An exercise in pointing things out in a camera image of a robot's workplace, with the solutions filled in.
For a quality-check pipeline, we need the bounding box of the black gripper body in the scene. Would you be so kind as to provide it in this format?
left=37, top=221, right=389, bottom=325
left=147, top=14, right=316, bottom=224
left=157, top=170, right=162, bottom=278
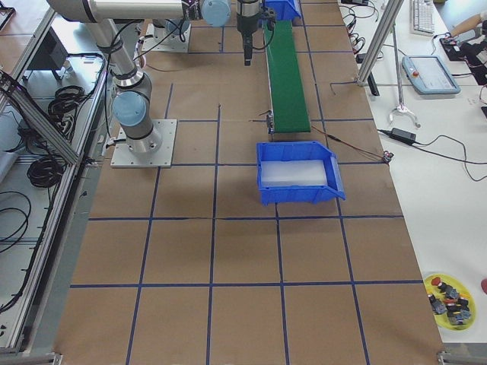
left=236, top=0, right=275, bottom=37

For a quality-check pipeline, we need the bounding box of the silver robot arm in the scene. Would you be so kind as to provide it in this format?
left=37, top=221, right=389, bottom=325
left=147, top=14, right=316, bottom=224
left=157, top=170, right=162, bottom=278
left=49, top=1, right=275, bottom=154

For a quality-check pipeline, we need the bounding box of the yellow plate of buttons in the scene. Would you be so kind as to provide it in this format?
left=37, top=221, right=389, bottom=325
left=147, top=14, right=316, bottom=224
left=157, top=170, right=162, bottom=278
left=423, top=273, right=476, bottom=331

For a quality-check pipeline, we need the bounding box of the left blue plastic bin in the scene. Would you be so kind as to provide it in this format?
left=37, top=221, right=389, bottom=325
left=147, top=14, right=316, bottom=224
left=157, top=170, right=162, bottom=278
left=265, top=0, right=301, bottom=21

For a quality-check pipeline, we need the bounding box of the blue plastic bin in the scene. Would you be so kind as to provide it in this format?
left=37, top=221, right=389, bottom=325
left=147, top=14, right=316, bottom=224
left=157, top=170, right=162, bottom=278
left=265, top=0, right=301, bottom=21
left=256, top=141, right=346, bottom=205

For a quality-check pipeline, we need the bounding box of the green conveyor belt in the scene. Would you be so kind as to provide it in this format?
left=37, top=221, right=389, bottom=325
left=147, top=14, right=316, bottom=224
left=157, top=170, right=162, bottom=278
left=264, top=21, right=311, bottom=134

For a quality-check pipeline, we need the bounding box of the right blue plastic bin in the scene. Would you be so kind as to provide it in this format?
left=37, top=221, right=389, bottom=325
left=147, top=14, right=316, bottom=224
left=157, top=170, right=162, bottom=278
left=256, top=141, right=346, bottom=205

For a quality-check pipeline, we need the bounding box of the white foam pad right bin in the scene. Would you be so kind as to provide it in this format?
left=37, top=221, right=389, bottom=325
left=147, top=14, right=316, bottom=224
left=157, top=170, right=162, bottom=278
left=259, top=160, right=328, bottom=187

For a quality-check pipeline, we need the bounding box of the white keyboard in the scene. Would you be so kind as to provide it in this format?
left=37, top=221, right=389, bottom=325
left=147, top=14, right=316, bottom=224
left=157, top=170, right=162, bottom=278
left=409, top=0, right=434, bottom=37

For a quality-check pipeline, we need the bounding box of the teach pendant tablet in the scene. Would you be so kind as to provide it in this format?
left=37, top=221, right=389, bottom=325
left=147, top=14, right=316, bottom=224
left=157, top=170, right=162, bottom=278
left=401, top=56, right=461, bottom=96

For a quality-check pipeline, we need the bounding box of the black power adapter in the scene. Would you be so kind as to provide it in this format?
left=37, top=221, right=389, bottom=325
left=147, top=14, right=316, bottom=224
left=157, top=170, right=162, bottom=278
left=390, top=128, right=416, bottom=145

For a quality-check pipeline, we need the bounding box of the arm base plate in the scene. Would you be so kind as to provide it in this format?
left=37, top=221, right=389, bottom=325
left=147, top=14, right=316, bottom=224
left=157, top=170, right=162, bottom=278
left=110, top=119, right=177, bottom=168
left=142, top=21, right=191, bottom=53

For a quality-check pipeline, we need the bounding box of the aluminium frame post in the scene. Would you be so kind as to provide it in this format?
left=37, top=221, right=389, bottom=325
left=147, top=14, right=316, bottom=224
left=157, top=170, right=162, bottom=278
left=356, top=0, right=403, bottom=86

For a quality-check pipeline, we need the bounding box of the black handle bar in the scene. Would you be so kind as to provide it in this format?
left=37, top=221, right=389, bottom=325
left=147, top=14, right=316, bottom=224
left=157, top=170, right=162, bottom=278
left=367, top=72, right=380, bottom=97

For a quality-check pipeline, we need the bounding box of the red black wire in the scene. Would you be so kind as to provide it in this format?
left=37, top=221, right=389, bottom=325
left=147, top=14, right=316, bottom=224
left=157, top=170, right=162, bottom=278
left=310, top=127, right=393, bottom=164

